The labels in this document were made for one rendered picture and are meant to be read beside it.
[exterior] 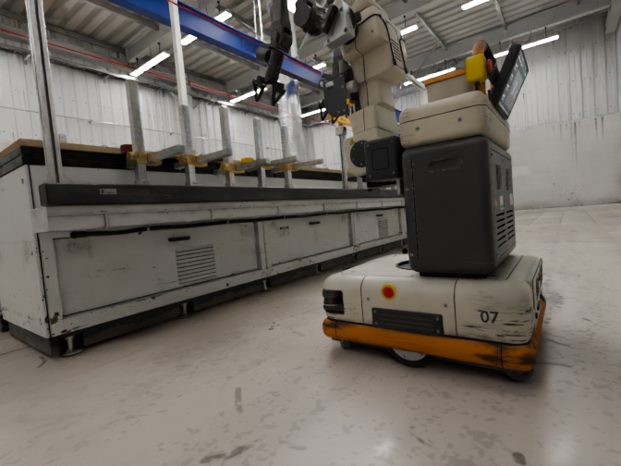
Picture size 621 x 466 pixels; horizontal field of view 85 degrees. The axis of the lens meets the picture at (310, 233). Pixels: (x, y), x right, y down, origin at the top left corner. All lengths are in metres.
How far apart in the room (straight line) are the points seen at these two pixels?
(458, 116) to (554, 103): 11.08
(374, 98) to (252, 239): 1.33
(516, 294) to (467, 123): 0.48
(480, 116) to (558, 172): 10.85
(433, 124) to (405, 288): 0.50
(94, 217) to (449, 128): 1.33
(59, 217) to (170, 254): 0.64
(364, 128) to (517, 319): 0.82
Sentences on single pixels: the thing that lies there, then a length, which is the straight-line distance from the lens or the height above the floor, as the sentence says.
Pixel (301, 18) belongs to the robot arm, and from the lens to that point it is 1.47.
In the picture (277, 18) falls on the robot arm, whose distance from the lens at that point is 1.59.
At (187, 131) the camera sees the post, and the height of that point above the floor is 0.97.
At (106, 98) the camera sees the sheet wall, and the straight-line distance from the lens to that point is 10.01.
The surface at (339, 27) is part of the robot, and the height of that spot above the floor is 1.15.
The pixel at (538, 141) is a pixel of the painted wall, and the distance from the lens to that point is 12.00.
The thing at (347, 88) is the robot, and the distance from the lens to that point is 1.44.
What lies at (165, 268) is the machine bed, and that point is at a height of 0.29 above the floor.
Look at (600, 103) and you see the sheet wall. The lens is 12.15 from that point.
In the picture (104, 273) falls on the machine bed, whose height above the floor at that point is 0.32.
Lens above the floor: 0.51
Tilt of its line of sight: 3 degrees down
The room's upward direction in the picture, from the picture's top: 5 degrees counter-clockwise
